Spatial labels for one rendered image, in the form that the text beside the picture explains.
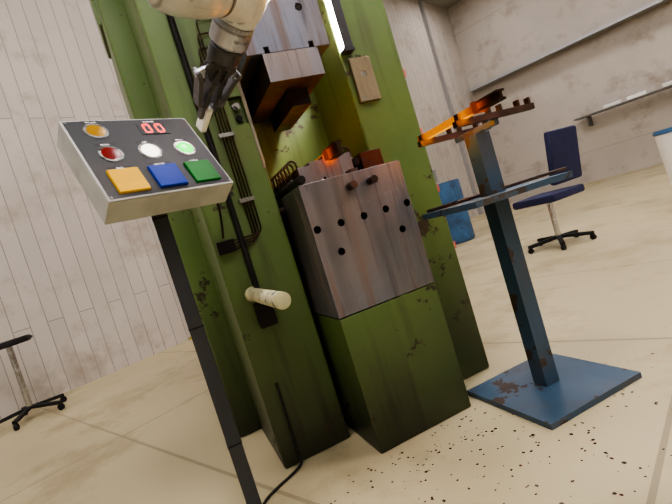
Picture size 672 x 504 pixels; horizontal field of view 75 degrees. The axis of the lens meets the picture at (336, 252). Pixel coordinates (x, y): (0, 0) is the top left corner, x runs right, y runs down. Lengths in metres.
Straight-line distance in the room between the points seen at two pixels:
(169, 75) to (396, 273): 1.01
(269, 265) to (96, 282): 3.77
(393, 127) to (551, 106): 10.53
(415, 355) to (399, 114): 0.94
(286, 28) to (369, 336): 1.06
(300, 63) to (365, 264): 0.71
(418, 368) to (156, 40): 1.41
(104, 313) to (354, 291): 4.01
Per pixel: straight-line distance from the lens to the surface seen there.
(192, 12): 0.94
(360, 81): 1.80
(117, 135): 1.29
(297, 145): 2.02
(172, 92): 1.64
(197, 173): 1.23
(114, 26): 2.23
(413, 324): 1.54
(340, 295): 1.41
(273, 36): 1.62
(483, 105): 1.37
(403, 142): 1.83
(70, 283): 5.13
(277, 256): 1.56
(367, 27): 1.94
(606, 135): 11.98
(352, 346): 1.45
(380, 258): 1.47
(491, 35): 12.92
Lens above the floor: 0.76
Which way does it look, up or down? 3 degrees down
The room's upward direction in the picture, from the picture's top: 17 degrees counter-clockwise
